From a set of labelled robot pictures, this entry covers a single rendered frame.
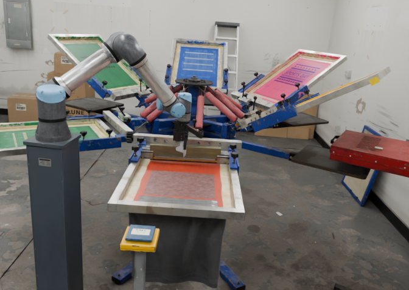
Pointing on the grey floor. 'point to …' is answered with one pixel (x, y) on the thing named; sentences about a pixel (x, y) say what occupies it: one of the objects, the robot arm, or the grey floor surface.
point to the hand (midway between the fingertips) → (185, 154)
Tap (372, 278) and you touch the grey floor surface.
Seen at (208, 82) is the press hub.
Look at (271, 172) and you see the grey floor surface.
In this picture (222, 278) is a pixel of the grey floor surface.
